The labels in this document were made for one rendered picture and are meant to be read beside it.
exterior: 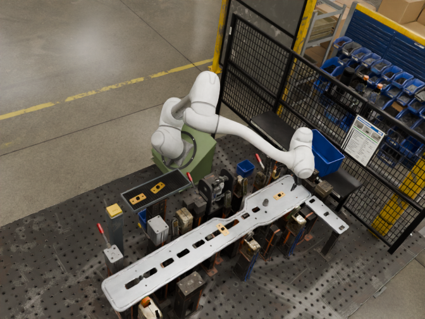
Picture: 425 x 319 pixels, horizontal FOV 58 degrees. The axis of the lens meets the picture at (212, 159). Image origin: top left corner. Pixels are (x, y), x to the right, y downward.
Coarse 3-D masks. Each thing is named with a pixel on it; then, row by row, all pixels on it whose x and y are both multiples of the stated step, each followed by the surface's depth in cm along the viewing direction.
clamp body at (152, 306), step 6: (138, 306) 175; (150, 306) 175; (156, 306) 175; (138, 312) 179; (144, 312) 172; (150, 312) 173; (156, 312) 176; (144, 318) 173; (150, 318) 171; (162, 318) 174
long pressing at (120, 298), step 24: (264, 192) 241; (288, 192) 244; (240, 216) 225; (264, 216) 227; (192, 240) 209; (216, 240) 211; (144, 264) 196; (192, 264) 199; (120, 288) 185; (144, 288) 187
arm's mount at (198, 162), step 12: (192, 132) 270; (204, 132) 265; (204, 144) 262; (156, 156) 279; (192, 156) 264; (204, 156) 260; (168, 168) 271; (180, 168) 266; (192, 168) 262; (204, 168) 272; (192, 180) 272
